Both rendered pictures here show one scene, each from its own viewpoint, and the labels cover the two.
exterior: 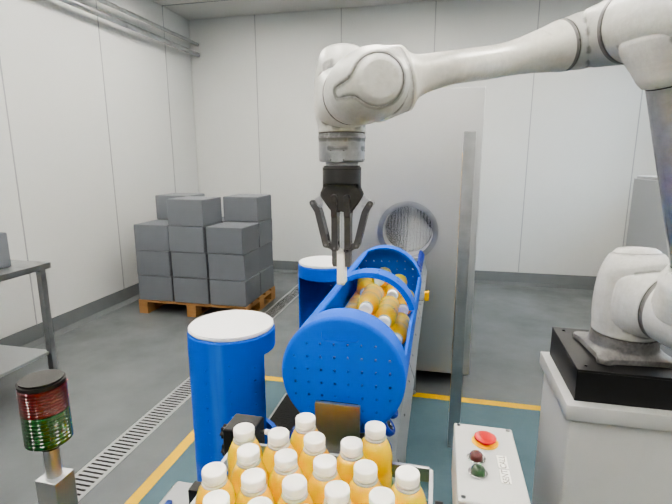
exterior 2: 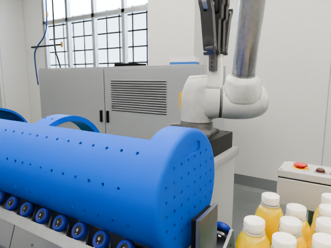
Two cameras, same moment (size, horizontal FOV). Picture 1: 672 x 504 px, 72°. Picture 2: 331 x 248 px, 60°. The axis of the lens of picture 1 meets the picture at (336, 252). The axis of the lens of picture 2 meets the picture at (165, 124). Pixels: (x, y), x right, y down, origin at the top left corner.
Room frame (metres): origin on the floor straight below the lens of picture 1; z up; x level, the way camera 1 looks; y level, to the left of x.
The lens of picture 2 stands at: (0.80, 0.59, 1.35)
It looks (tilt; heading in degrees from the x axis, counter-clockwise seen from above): 9 degrees down; 289
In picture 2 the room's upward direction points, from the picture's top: straight up
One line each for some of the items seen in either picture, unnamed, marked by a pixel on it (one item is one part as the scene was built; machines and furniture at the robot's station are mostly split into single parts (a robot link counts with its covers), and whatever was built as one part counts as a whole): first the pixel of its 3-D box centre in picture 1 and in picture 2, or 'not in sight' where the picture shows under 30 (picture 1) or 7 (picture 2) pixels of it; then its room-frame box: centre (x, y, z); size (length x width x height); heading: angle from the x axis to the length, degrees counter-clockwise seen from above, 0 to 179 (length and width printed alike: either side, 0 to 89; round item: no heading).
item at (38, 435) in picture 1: (47, 424); not in sight; (0.62, 0.43, 1.18); 0.06 x 0.06 x 0.05
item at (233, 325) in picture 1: (231, 324); not in sight; (1.45, 0.35, 1.03); 0.28 x 0.28 x 0.01
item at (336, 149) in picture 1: (341, 149); not in sight; (0.90, -0.01, 1.59); 0.09 x 0.09 x 0.06
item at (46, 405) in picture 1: (43, 396); not in sight; (0.62, 0.43, 1.23); 0.06 x 0.06 x 0.04
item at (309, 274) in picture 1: (325, 340); not in sight; (2.39, 0.06, 0.59); 0.28 x 0.28 x 0.88
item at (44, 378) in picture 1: (47, 427); not in sight; (0.62, 0.43, 1.18); 0.06 x 0.06 x 0.16
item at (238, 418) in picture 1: (246, 443); not in sight; (0.92, 0.20, 0.95); 0.10 x 0.07 x 0.10; 77
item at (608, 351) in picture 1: (619, 338); (192, 126); (1.13, -0.74, 1.11); 0.22 x 0.18 x 0.06; 173
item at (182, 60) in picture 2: not in sight; (184, 61); (1.52, -1.96, 1.48); 0.24 x 0.12 x 0.08; 175
